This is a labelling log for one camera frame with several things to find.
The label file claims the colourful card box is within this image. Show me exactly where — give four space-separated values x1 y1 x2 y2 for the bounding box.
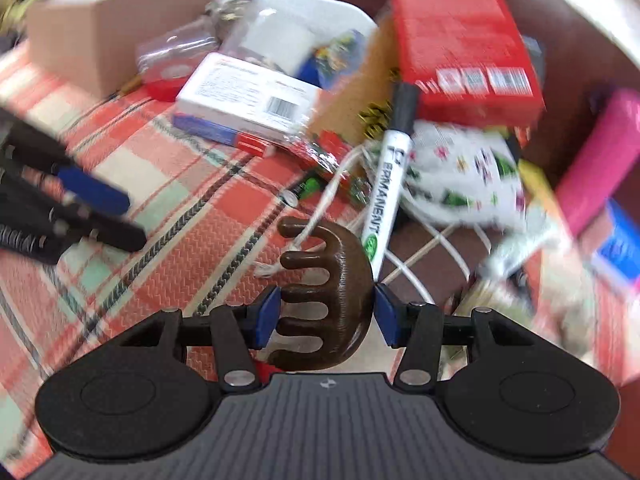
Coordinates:
296 29 367 90

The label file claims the white medicine box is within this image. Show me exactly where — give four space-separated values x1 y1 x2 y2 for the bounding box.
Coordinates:
174 53 321 143

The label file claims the brown cardboard box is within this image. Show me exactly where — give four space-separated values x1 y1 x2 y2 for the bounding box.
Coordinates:
26 0 210 98

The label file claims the white christmas print pouch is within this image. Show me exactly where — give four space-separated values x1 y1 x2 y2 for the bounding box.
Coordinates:
400 120 526 231

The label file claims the blue red flat box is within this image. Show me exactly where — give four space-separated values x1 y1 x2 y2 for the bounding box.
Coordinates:
172 114 276 157

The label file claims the patterned foil packet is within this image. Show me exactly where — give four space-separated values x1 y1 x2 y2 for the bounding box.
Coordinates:
205 0 250 32

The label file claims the clear plastic container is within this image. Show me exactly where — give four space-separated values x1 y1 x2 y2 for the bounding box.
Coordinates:
220 2 316 76

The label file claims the white tube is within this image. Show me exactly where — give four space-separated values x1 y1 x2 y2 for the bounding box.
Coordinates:
476 226 565 281

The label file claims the brown wooden claw comb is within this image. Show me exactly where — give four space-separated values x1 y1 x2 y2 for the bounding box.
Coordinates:
268 220 374 372

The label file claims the brown snack bag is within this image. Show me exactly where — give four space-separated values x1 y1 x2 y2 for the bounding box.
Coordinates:
298 6 398 166

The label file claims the brown wooden headboard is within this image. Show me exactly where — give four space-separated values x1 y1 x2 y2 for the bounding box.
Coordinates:
343 0 639 183

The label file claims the pink thermos bottle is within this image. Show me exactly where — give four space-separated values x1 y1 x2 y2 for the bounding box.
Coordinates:
555 88 639 236

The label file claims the clear plastic cup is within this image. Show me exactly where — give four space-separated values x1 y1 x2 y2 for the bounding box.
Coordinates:
136 29 219 84

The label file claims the black white permanent marker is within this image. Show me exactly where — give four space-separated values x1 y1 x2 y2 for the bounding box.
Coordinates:
361 81 420 282

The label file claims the brown white striped bundle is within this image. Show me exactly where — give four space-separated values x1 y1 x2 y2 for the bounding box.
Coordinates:
388 217 503 307

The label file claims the large red tape roll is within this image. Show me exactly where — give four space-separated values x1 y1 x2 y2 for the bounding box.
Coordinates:
143 75 190 102

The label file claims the blue tissue pack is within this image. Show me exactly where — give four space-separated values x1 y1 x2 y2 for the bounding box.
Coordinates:
589 200 639 296

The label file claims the plaid checkered tablecloth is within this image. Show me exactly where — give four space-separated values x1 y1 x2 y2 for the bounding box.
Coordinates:
0 41 640 480

